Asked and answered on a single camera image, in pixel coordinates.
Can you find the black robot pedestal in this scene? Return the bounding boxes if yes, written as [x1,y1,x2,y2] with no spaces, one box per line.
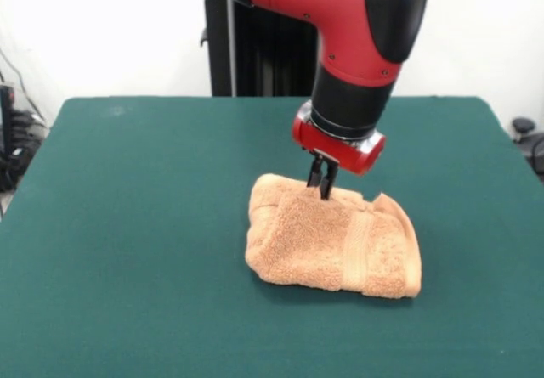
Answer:
[185,0,324,98]

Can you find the orange terry towel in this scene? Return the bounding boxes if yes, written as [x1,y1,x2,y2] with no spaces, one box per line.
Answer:
[243,172,423,300]

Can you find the black electronics box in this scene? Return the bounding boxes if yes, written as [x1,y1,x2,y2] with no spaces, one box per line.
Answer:
[0,82,21,193]

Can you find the dark green table cloth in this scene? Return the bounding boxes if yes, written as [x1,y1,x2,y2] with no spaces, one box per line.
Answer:
[0,95,544,378]

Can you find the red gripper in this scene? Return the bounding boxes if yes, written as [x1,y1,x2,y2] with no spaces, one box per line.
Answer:
[291,100,388,202]

